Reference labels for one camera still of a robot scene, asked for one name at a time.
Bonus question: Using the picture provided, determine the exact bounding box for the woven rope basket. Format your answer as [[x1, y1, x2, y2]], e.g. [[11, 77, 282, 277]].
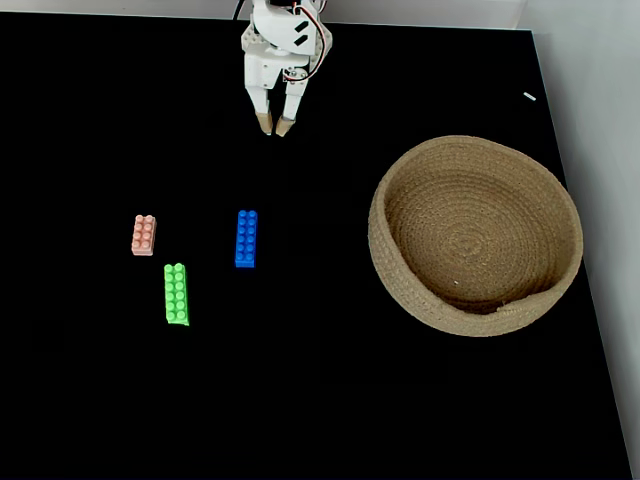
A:
[[367, 134, 585, 338]]

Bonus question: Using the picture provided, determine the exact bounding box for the pink lego block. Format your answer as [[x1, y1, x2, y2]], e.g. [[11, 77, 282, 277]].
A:
[[130, 214, 158, 257]]

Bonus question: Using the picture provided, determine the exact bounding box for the red white gripper cable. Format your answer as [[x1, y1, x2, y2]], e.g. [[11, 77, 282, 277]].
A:
[[282, 3, 333, 83]]

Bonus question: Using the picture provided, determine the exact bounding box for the blue lego block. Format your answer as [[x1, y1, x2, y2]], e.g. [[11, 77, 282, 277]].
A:
[[234, 209, 259, 270]]

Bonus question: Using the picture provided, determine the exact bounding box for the green lego block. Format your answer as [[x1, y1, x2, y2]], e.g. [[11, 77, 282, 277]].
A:
[[163, 262, 191, 328]]

